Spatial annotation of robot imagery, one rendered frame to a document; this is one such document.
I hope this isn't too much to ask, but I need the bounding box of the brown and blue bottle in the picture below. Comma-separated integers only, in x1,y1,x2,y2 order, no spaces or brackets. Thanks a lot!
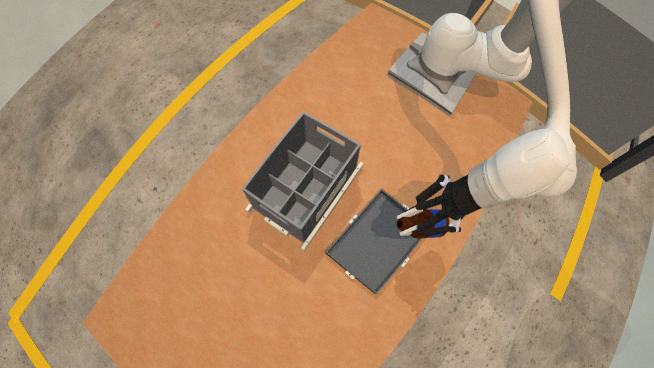
396,209,450,238

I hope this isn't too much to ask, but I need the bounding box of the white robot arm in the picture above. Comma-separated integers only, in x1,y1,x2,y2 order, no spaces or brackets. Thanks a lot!
407,0,577,208

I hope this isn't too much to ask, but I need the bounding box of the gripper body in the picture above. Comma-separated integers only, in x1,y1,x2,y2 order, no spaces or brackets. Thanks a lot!
440,175,481,221

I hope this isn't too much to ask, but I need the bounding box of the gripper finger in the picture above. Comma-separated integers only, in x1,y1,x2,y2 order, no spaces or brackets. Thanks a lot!
400,205,461,236
397,175,451,219

